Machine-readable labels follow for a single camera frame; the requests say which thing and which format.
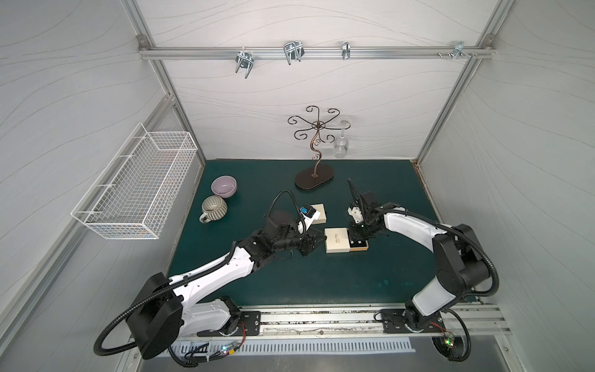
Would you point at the green ribbed ceramic mug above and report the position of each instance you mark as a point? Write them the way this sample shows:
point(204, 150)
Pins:
point(213, 208)

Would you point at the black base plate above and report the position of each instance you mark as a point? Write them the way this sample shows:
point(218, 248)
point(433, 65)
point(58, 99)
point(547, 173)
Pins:
point(247, 322)
point(395, 321)

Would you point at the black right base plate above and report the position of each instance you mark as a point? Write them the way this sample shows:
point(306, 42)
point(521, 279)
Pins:
point(395, 321)

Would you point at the metal rail bracket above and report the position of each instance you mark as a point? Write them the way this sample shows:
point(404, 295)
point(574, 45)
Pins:
point(458, 52)

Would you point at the cream drawer jewelry box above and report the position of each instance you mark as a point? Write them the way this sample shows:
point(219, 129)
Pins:
point(321, 217)

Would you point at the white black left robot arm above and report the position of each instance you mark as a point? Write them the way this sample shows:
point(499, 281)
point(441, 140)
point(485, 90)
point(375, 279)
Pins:
point(174, 307)

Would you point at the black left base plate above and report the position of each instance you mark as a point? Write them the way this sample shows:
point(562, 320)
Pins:
point(247, 322)

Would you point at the bronze scroll stand rod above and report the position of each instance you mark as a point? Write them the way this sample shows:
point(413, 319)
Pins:
point(317, 125)

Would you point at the dark oval stand base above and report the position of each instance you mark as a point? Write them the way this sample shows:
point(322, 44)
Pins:
point(314, 177)

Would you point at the white wire basket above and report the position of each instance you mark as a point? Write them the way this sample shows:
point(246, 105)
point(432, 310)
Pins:
point(133, 196)

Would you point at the aluminium cross rail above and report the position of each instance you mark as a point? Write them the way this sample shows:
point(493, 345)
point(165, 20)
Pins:
point(311, 52)

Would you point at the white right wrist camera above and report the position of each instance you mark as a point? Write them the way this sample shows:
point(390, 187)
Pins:
point(363, 206)

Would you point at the metal rail clamp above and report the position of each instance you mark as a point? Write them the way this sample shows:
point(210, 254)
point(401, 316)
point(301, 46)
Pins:
point(244, 61)
point(293, 50)

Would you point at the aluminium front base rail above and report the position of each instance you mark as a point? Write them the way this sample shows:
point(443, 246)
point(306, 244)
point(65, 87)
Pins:
point(337, 321)

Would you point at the lilac ceramic bowl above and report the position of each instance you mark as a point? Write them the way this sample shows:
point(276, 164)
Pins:
point(224, 186)

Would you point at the clear wine glass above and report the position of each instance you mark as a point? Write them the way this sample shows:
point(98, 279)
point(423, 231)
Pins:
point(341, 144)

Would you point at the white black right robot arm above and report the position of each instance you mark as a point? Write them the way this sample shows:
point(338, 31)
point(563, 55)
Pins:
point(461, 265)

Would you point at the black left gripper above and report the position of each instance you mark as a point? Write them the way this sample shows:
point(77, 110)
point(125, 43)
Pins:
point(304, 240)

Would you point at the metal rail hook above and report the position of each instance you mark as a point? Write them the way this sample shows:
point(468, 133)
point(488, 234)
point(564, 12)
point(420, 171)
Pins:
point(346, 50)

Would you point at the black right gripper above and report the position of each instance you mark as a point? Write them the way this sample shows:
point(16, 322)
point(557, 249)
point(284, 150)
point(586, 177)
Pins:
point(361, 228)

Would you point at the white slotted cable duct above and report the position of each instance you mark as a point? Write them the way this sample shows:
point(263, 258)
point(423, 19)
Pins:
point(287, 347)

